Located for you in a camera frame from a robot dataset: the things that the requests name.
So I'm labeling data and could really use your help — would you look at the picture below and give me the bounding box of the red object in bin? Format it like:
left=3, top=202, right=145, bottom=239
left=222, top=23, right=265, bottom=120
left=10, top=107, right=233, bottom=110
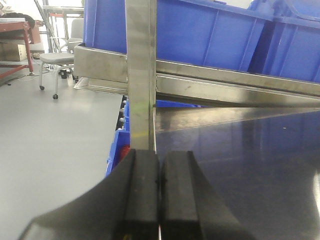
left=119, top=144, right=131, bottom=161

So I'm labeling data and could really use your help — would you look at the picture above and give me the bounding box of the blue plastic bin upper right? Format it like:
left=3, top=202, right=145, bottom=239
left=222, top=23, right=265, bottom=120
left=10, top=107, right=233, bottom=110
left=249, top=0, right=320, bottom=83

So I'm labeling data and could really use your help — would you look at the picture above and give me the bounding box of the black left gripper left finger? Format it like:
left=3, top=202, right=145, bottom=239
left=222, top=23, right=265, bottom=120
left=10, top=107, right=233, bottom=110
left=19, top=149, right=159, bottom=240

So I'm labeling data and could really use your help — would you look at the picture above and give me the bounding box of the cardboard box under workbench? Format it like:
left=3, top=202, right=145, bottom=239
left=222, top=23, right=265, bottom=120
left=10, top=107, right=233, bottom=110
left=0, top=43, right=27, bottom=62

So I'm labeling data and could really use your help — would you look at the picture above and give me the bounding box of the blue plastic bin lower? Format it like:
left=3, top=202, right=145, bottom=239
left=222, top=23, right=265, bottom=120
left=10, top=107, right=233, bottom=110
left=105, top=100, right=201, bottom=177

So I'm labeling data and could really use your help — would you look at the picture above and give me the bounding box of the blue plastic bin upper left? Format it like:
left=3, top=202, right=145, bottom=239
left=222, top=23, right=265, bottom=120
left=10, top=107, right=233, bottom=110
left=84, top=0, right=271, bottom=72

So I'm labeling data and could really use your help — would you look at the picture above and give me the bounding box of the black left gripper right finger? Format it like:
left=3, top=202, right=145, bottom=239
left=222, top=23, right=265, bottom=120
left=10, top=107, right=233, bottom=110
left=160, top=151, right=255, bottom=240

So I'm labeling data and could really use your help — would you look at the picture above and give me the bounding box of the red metal workbench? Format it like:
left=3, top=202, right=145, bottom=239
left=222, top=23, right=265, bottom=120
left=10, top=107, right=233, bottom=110
left=0, top=18, right=41, bottom=85

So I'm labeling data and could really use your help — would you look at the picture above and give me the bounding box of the blue plastic bin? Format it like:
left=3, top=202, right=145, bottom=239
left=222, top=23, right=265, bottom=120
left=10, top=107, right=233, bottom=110
left=105, top=100, right=201, bottom=177
left=249, top=0, right=320, bottom=83
left=84, top=0, right=271, bottom=72

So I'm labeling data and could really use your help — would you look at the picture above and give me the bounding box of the stainless steel shelf rack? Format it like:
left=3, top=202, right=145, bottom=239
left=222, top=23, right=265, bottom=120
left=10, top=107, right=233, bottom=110
left=73, top=0, right=320, bottom=152

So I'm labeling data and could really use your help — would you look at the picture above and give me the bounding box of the grey rolling chair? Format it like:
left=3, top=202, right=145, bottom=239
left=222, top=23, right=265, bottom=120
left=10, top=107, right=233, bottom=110
left=39, top=18, right=84, bottom=100

